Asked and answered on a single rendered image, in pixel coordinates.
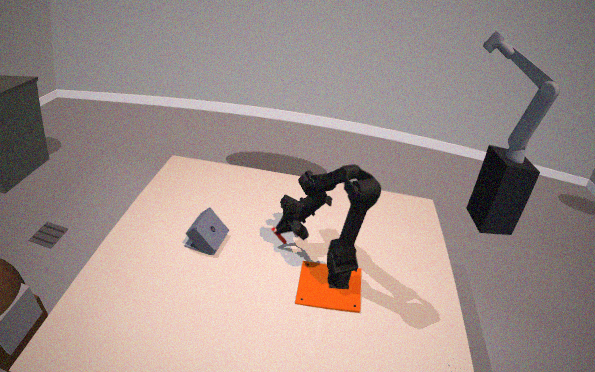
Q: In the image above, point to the red peg with grey band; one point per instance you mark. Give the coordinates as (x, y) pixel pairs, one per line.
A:
(279, 236)

